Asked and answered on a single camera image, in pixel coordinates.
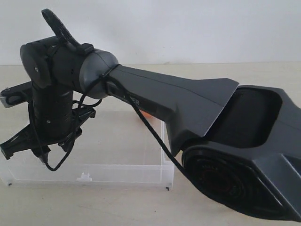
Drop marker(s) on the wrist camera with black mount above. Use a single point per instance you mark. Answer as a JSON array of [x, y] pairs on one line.
[[16, 95]]

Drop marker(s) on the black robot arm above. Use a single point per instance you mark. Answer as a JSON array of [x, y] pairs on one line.
[[240, 144]]

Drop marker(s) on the clear plastic drawer bin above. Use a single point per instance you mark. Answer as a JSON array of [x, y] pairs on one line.
[[114, 150]]

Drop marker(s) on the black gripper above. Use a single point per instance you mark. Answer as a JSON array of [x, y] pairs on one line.
[[53, 120]]

